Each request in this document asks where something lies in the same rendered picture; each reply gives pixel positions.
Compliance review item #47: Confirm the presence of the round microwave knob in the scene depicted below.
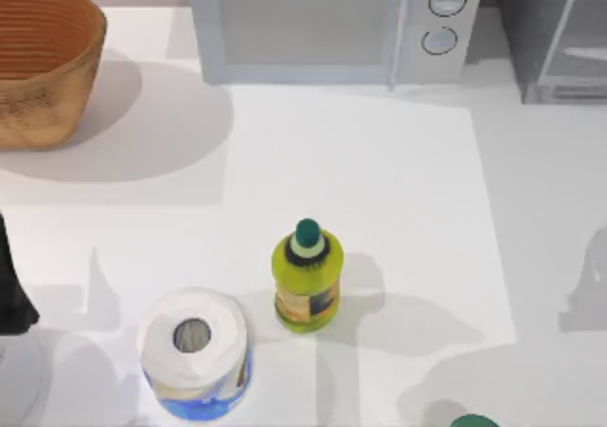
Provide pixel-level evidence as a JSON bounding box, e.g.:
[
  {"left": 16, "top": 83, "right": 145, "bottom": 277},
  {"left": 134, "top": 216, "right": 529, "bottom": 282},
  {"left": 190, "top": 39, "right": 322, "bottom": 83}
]
[
  {"left": 428, "top": 0, "right": 469, "bottom": 17},
  {"left": 420, "top": 25, "right": 460, "bottom": 57}
]

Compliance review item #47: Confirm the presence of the brown woven basket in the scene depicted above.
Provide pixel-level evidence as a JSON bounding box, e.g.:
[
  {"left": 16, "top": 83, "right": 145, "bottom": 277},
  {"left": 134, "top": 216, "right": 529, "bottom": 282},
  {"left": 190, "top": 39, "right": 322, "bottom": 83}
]
[{"left": 0, "top": 0, "right": 109, "bottom": 152}]

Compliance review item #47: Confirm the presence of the white paper roll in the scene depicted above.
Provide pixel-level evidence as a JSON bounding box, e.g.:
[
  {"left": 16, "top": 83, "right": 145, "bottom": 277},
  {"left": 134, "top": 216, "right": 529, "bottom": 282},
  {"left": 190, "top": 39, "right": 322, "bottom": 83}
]
[{"left": 136, "top": 287, "right": 254, "bottom": 421}]

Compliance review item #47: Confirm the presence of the pale microwave oven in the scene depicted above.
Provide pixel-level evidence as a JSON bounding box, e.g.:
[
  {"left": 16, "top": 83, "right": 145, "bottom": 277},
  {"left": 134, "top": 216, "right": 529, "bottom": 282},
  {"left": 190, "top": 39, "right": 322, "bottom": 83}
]
[{"left": 185, "top": 0, "right": 488, "bottom": 87}]

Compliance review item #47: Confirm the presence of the dark green round object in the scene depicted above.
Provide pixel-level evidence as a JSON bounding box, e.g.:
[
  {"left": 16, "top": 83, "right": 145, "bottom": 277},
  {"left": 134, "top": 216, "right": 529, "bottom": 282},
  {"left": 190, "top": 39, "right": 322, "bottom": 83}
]
[{"left": 448, "top": 413, "right": 500, "bottom": 427}]

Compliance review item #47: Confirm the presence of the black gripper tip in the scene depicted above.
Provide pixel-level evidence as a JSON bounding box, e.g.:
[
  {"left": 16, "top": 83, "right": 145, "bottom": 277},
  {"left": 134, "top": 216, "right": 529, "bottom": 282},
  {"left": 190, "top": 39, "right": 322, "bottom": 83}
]
[{"left": 0, "top": 213, "right": 41, "bottom": 337}]

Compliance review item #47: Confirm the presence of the green bottle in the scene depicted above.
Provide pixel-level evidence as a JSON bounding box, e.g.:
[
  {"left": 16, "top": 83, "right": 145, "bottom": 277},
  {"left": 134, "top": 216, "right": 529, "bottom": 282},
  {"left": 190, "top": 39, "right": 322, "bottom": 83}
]
[{"left": 270, "top": 218, "right": 344, "bottom": 335}]

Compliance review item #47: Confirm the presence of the microwave door handle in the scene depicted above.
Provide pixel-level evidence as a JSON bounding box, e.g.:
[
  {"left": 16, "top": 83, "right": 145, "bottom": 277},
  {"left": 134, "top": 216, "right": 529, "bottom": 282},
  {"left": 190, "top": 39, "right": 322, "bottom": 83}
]
[{"left": 389, "top": 0, "right": 411, "bottom": 91}]

